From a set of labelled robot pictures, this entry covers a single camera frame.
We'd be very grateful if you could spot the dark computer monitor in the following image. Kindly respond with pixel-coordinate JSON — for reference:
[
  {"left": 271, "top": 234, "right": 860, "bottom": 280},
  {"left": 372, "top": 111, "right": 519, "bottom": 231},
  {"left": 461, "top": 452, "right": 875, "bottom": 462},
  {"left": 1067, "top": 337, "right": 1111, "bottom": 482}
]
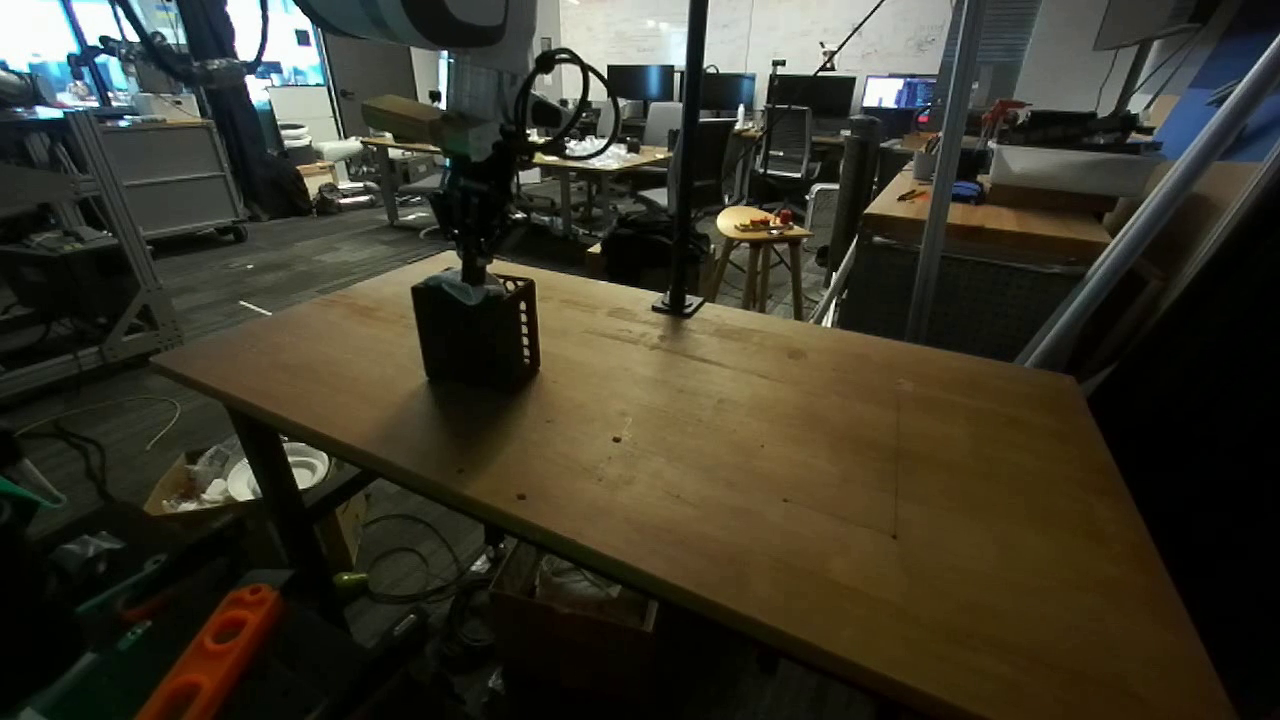
[
  {"left": 693, "top": 69, "right": 758, "bottom": 114},
  {"left": 762, "top": 71, "right": 860, "bottom": 119},
  {"left": 603, "top": 59, "right": 679, "bottom": 107}
]

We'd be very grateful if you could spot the black perforated basket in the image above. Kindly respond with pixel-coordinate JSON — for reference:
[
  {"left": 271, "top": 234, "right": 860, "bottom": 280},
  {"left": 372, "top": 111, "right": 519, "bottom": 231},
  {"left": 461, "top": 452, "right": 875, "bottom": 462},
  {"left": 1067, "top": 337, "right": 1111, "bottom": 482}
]
[{"left": 409, "top": 266, "right": 544, "bottom": 397}]

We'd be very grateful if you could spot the grey metal shelving rack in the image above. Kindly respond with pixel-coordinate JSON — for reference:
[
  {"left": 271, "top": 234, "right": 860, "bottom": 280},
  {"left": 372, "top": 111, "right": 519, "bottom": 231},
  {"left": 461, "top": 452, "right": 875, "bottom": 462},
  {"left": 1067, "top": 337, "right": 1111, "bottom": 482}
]
[{"left": 0, "top": 104, "right": 193, "bottom": 405}]

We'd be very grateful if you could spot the grey office chair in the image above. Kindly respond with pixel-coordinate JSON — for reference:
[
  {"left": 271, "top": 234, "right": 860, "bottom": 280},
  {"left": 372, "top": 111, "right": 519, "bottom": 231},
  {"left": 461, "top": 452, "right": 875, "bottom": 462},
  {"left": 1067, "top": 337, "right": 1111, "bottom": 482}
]
[{"left": 754, "top": 98, "right": 815, "bottom": 183}]

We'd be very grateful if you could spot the slanted aluminium pole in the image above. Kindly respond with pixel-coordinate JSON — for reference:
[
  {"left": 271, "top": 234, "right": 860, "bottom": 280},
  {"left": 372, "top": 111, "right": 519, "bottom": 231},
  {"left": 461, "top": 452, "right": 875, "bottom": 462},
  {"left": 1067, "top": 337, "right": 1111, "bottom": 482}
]
[{"left": 1014, "top": 31, "right": 1280, "bottom": 376}]

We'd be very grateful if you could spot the white plate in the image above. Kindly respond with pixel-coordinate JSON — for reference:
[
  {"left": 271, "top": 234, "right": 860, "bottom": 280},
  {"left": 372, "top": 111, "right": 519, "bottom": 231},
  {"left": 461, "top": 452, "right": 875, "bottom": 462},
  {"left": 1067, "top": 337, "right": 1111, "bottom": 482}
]
[{"left": 223, "top": 434, "right": 331, "bottom": 509}]

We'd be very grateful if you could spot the black vertical pole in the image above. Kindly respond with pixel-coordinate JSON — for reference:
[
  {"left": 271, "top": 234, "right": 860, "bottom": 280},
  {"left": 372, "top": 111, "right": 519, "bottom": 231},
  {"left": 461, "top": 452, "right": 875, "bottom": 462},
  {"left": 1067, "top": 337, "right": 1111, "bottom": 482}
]
[{"left": 650, "top": 0, "right": 712, "bottom": 321}]

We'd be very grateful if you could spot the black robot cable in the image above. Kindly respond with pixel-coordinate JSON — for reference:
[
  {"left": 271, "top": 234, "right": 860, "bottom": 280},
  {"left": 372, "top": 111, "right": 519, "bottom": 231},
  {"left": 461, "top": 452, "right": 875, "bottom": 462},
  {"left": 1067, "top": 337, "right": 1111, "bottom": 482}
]
[{"left": 507, "top": 44, "right": 625, "bottom": 169}]

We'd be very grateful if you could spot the white office chair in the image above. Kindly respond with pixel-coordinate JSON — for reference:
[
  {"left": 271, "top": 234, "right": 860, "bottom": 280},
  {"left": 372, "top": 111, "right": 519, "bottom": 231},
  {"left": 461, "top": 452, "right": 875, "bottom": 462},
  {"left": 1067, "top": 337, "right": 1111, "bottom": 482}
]
[{"left": 641, "top": 98, "right": 688, "bottom": 152}]

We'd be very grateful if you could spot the black table leg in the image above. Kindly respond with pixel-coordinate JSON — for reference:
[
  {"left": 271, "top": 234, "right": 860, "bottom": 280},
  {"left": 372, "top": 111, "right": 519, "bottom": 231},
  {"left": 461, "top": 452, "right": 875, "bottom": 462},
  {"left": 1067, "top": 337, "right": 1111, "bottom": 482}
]
[{"left": 223, "top": 405, "right": 352, "bottom": 617}]

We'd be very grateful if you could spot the wooden office desk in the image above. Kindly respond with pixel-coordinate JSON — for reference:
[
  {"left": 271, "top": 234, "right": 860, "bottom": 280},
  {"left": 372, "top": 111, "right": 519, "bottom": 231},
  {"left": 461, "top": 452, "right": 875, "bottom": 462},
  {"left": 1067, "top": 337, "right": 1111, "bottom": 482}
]
[
  {"left": 522, "top": 134, "right": 674, "bottom": 244},
  {"left": 357, "top": 130, "right": 452, "bottom": 231}
]

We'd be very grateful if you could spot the upright aluminium pole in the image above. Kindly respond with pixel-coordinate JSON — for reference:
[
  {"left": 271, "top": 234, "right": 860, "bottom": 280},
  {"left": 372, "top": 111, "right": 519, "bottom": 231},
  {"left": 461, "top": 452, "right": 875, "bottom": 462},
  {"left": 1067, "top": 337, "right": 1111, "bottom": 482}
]
[{"left": 902, "top": 0, "right": 982, "bottom": 345}]

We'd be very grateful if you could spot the round wooden stool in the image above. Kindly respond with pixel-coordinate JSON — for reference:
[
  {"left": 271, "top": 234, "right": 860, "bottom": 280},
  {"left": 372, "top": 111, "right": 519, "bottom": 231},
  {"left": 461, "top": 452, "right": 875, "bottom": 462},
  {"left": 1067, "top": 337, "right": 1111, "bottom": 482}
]
[{"left": 698, "top": 199, "right": 812, "bottom": 321}]

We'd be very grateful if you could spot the open cardboard tray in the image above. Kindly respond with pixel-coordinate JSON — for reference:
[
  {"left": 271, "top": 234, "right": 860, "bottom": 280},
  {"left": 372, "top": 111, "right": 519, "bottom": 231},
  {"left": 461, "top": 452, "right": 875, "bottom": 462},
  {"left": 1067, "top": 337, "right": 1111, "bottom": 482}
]
[{"left": 140, "top": 443, "right": 253, "bottom": 525}]

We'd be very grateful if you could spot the grey drawer cabinet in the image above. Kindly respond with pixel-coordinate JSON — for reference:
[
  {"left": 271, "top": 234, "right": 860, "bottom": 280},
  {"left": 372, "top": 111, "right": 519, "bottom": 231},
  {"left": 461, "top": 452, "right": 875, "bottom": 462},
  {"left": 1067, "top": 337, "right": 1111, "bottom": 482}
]
[{"left": 96, "top": 114, "right": 253, "bottom": 249}]

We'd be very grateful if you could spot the lit blue computer monitor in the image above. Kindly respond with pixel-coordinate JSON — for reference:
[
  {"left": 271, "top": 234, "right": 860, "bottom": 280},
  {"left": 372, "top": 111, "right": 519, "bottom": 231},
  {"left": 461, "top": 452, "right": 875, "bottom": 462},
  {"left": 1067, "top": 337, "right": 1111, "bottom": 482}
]
[{"left": 856, "top": 71, "right": 939, "bottom": 114}]

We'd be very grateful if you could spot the blue board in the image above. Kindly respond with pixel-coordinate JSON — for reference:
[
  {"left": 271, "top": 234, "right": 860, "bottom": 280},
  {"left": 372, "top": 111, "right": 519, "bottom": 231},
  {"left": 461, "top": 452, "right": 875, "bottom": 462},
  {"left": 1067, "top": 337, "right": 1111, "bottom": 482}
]
[{"left": 1150, "top": 25, "right": 1280, "bottom": 162}]

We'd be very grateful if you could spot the coiled floor cable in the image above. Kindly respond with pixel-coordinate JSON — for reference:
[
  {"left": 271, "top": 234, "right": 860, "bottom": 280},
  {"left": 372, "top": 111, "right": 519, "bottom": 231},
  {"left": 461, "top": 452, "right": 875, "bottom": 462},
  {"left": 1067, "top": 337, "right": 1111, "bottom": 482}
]
[{"left": 352, "top": 512, "right": 473, "bottom": 606}]

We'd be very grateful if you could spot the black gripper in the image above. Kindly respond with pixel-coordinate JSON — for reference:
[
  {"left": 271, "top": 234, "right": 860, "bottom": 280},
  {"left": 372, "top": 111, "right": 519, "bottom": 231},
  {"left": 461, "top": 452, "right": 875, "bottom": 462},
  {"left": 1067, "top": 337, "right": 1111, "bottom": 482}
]
[{"left": 442, "top": 128, "right": 527, "bottom": 288}]

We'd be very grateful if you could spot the wood-topped workbench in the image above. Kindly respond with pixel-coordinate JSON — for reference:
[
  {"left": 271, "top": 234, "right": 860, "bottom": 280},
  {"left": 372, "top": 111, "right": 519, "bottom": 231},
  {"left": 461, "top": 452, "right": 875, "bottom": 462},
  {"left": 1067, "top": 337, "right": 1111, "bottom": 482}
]
[{"left": 834, "top": 157, "right": 1114, "bottom": 364}]

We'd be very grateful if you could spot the brown cardboard box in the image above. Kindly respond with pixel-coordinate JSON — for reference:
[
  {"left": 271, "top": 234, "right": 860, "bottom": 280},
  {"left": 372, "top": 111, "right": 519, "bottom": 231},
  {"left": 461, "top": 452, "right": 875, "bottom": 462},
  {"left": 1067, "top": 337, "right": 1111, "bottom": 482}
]
[{"left": 490, "top": 543, "right": 662, "bottom": 682}]

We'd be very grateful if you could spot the orange plastic case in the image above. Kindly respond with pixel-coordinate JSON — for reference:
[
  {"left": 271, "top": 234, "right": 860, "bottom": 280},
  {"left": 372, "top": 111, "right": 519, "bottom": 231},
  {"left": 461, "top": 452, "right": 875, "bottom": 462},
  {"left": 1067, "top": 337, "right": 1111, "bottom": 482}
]
[{"left": 137, "top": 579, "right": 287, "bottom": 720}]

